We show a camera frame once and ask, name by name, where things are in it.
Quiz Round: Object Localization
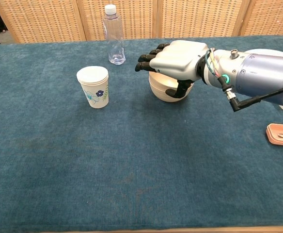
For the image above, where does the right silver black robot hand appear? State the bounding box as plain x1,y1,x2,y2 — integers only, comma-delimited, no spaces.
134,40,209,99

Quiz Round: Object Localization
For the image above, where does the beige bowl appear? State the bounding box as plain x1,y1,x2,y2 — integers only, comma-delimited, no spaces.
148,70,194,89
148,71,194,103

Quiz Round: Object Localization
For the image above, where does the white floral paper cup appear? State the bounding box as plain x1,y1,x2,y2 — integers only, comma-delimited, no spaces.
76,66,110,109

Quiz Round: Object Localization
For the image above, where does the white round plate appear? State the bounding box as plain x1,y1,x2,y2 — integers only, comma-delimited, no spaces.
245,48,283,59

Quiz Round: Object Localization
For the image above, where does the clear plastic water bottle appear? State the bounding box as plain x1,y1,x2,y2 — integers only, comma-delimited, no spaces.
102,4,127,65

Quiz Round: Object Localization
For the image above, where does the blue table cloth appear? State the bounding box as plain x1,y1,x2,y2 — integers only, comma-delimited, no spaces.
0,35,283,231

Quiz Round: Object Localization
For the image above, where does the pink cutlery tray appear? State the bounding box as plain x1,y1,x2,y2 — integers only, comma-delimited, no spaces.
266,123,283,148

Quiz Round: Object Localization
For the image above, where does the black angled connector cable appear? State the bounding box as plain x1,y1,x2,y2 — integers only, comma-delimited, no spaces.
218,75,283,112

